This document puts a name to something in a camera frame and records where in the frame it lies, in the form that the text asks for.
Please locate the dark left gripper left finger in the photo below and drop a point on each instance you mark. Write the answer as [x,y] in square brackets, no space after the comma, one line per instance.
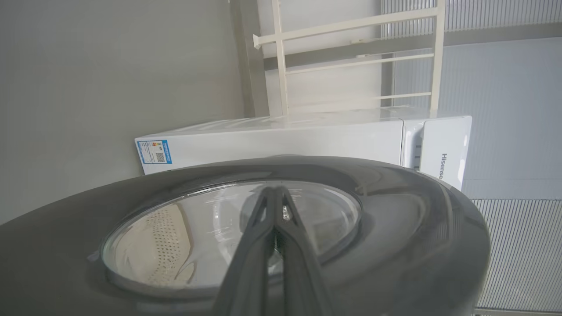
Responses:
[246,285]

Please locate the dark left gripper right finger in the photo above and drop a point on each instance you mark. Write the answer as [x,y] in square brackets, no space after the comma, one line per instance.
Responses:
[303,289]

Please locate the dark round washing machine door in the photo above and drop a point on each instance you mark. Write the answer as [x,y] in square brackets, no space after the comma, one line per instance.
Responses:
[417,245]

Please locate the cream perforated laundry basket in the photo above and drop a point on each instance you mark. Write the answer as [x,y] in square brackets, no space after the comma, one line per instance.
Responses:
[158,245]

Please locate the white front-load washing machine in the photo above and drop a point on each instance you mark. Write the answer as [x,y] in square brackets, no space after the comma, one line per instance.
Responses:
[285,140]

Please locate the blue energy label sticker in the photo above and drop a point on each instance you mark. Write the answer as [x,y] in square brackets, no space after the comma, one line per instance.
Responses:
[154,152]

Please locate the white metal rack frame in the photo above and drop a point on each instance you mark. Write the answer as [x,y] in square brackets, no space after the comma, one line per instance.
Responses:
[281,52]

